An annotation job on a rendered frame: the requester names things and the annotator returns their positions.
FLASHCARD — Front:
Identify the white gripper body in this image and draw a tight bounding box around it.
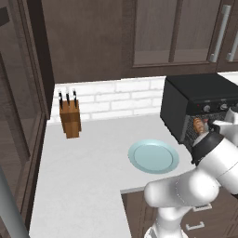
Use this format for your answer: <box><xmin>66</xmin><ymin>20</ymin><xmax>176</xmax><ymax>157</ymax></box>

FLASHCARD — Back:
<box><xmin>213</xmin><ymin>119</ymin><xmax>238</xmax><ymax>138</ymax></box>

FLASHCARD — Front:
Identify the brown baguette bread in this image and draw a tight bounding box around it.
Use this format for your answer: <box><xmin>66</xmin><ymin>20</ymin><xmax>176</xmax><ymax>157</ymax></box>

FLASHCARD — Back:
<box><xmin>192</xmin><ymin>117</ymin><xmax>205</xmax><ymax>135</ymax></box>

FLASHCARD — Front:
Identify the black toaster oven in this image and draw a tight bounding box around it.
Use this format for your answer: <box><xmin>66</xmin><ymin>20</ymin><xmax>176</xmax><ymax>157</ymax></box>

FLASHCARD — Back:
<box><xmin>159</xmin><ymin>73</ymin><xmax>238</xmax><ymax>147</ymax></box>

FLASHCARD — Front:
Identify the light blue plate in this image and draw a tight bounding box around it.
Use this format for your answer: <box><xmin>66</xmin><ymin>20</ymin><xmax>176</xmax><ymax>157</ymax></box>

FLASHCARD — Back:
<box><xmin>127</xmin><ymin>139</ymin><xmax>180</xmax><ymax>175</ymax></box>

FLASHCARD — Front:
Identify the dark wood base cupboard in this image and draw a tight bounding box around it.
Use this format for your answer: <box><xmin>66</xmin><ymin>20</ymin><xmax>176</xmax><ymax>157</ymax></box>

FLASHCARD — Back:
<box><xmin>120</xmin><ymin>185</ymin><xmax>238</xmax><ymax>238</ymax></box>

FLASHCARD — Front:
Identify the wooden knife block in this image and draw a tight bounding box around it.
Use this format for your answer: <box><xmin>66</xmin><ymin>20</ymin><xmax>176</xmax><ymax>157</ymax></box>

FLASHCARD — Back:
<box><xmin>59</xmin><ymin>99</ymin><xmax>83</xmax><ymax>139</ymax></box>

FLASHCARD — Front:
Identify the tall dark wood cupboard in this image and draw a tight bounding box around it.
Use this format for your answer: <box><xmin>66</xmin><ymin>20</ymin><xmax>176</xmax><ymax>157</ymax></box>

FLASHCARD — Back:
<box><xmin>0</xmin><ymin>0</ymin><xmax>56</xmax><ymax>238</ymax></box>

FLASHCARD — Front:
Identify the long grey cupboard handle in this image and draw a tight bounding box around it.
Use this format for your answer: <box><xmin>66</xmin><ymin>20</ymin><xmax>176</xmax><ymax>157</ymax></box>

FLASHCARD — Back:
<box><xmin>226</xmin><ymin>36</ymin><xmax>238</xmax><ymax>62</ymax></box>
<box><xmin>209</xmin><ymin>4</ymin><xmax>232</xmax><ymax>63</ymax></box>

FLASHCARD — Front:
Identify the grey drawer handle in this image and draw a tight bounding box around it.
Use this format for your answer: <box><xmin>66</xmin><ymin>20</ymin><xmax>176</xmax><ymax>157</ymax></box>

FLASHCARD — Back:
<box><xmin>192</xmin><ymin>203</ymin><xmax>214</xmax><ymax>213</ymax></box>
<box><xmin>185</xmin><ymin>220</ymin><xmax>205</xmax><ymax>231</ymax></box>

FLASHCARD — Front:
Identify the dark wood wall cupboard door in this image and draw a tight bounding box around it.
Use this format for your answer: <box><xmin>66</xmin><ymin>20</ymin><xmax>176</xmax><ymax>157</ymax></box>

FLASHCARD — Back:
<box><xmin>216</xmin><ymin>0</ymin><xmax>238</xmax><ymax>73</ymax></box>

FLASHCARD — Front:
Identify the glass front wall cupboard door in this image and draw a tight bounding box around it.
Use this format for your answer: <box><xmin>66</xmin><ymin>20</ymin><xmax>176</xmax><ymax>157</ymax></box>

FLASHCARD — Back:
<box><xmin>132</xmin><ymin>0</ymin><xmax>221</xmax><ymax>68</ymax></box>

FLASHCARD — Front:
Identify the black handled knife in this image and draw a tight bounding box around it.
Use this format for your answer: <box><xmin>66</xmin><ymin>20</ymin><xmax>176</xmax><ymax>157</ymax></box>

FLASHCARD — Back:
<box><xmin>72</xmin><ymin>87</ymin><xmax>78</xmax><ymax>109</ymax></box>
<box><xmin>65</xmin><ymin>87</ymin><xmax>71</xmax><ymax>108</ymax></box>
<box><xmin>58</xmin><ymin>89</ymin><xmax>64</xmax><ymax>110</ymax></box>

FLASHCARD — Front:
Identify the dark wood wall cupboard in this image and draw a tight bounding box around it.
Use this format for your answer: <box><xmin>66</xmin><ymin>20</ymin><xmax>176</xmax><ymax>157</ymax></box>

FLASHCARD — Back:
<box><xmin>41</xmin><ymin>0</ymin><xmax>135</xmax><ymax>84</ymax></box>

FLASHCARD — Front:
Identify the grey tall cupboard handle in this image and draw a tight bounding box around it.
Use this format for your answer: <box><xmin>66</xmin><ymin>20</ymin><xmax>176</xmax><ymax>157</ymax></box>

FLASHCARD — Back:
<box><xmin>0</xmin><ymin>166</ymin><xmax>31</xmax><ymax>238</ymax></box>

